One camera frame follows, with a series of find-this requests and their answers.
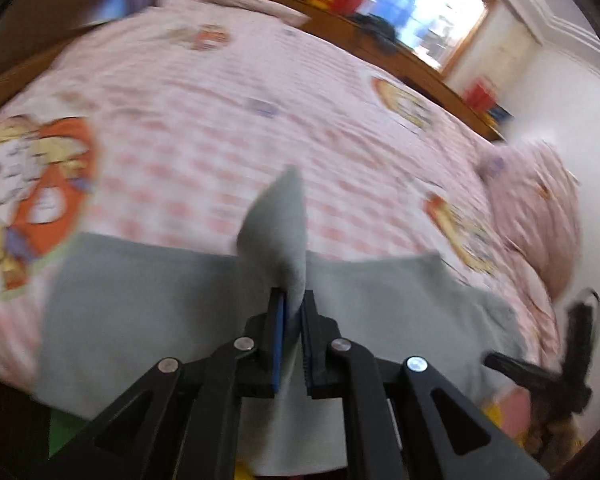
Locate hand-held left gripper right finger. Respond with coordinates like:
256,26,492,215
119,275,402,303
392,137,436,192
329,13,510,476
300,290,551,480

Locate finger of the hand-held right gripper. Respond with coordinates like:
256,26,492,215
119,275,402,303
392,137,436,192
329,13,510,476
564,291,600,412
483,351,568,397

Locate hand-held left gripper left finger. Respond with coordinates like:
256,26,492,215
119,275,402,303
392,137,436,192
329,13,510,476
35,287,286,480

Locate grey pants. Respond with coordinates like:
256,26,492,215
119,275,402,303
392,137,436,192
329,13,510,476
32,164,528,477

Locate pink pillow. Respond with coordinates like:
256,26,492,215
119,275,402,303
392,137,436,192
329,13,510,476
477,139,583,301
159,0,312,28

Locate pink checked printed bedsheet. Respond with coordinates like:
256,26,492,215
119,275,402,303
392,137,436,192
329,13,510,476
0,0,566,401

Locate green item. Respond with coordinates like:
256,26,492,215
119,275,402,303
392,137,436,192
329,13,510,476
46,406,88,458

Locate blue and yellow item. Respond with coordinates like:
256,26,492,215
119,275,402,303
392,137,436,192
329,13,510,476
484,104,515,130

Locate small red box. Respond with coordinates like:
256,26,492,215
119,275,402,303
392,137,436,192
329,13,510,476
464,79,497,112

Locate wooden headboard shelf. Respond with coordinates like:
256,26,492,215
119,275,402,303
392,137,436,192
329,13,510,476
242,0,506,142

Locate dark cloth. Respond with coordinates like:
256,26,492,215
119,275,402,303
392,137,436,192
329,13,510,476
352,12,402,57

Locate window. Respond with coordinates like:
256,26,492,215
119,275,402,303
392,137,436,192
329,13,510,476
357,0,498,78

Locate brown wooden headboard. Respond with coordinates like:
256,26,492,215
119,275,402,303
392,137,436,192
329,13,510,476
0,0,241,91

